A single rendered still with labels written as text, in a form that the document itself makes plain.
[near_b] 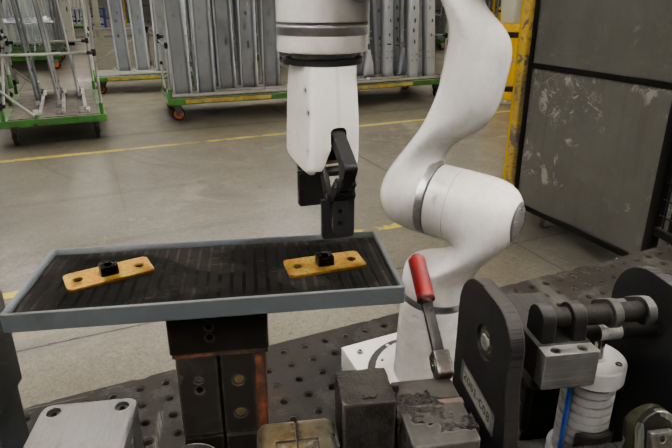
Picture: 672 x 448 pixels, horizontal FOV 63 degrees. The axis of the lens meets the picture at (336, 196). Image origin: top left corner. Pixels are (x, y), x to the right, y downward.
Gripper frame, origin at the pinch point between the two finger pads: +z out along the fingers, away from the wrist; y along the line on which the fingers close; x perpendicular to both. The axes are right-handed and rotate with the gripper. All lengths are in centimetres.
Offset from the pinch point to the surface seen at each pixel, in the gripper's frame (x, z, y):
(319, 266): -0.7, 5.9, 0.7
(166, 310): -16.3, 6.3, 4.1
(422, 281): 10.1, 8.2, 3.1
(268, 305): -7.1, 6.6, 5.6
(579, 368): 15.8, 8.1, 20.6
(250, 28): 104, 17, -695
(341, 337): 19, 52, -51
